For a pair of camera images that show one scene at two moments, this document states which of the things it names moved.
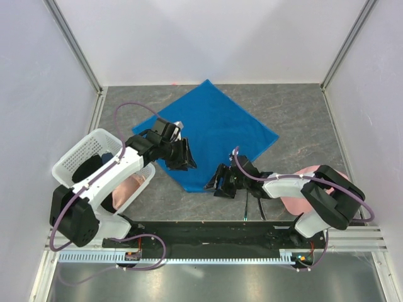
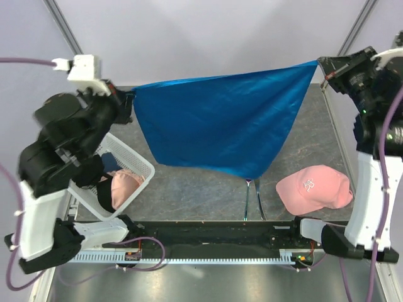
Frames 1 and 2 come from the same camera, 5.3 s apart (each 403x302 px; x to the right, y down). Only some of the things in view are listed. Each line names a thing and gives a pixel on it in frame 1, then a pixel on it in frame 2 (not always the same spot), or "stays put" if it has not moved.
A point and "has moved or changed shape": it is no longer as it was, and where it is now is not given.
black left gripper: x=184 y=160 → x=118 y=97
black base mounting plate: x=223 y=240 stays put
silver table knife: x=263 y=216 stays put
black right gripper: x=223 y=171 → x=336 y=68
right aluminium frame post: x=363 y=16 stays put
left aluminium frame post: x=63 y=24 stays put
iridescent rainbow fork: x=246 y=213 stays put
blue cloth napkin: x=215 y=127 has moved or changed shape
